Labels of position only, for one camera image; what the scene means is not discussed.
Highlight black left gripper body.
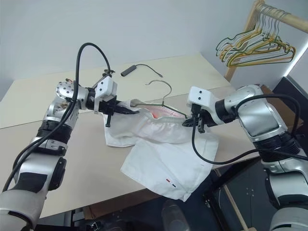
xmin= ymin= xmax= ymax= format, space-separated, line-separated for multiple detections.
xmin=97 ymin=96 xmax=119 ymax=127

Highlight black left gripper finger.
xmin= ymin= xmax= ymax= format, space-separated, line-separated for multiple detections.
xmin=115 ymin=107 xmax=141 ymax=115
xmin=115 ymin=100 xmax=133 ymax=109

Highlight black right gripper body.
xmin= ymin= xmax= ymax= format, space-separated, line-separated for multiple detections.
xmin=190 ymin=103 xmax=214 ymax=134

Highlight olive wire hanger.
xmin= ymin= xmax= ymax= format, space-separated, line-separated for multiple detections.
xmin=131 ymin=80 xmax=190 ymax=120

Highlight white shorts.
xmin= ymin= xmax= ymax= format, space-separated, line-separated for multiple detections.
xmin=104 ymin=98 xmax=219 ymax=202

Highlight wooden clothes rack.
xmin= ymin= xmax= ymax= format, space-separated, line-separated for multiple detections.
xmin=225 ymin=0 xmax=308 ymax=79

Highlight brown cardboard box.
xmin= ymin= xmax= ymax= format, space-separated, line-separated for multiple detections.
xmin=261 ymin=84 xmax=274 ymax=95

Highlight black metal stand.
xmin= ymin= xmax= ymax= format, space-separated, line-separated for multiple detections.
xmin=203 ymin=157 xmax=274 ymax=231

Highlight wooden slat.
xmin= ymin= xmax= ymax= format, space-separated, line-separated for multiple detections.
xmin=214 ymin=168 xmax=249 ymax=231

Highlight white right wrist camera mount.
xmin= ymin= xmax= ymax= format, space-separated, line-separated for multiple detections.
xmin=186 ymin=86 xmax=220 ymax=126

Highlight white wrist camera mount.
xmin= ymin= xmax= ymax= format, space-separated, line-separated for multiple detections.
xmin=92 ymin=76 xmax=118 ymax=114
xmin=186 ymin=86 xmax=220 ymax=126

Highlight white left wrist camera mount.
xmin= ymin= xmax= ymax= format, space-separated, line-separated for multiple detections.
xmin=92 ymin=76 xmax=118 ymax=114

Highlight dark grey hub with cable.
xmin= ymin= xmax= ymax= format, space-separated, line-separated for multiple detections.
xmin=121 ymin=64 xmax=166 ymax=78

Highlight bunch of coloured wire hangers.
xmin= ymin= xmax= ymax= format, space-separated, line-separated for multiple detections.
xmin=223 ymin=7 xmax=295 ymax=68

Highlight dark green wire hanger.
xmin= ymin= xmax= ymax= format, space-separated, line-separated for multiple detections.
xmin=215 ymin=9 xmax=289 ymax=58

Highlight white wire hanger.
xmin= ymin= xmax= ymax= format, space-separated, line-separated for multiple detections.
xmin=218 ymin=7 xmax=284 ymax=61

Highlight orange wire hanger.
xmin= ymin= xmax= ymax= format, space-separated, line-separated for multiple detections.
xmin=221 ymin=7 xmax=295 ymax=64

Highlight black table frame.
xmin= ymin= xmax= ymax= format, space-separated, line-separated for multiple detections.
xmin=64 ymin=206 xmax=97 ymax=231

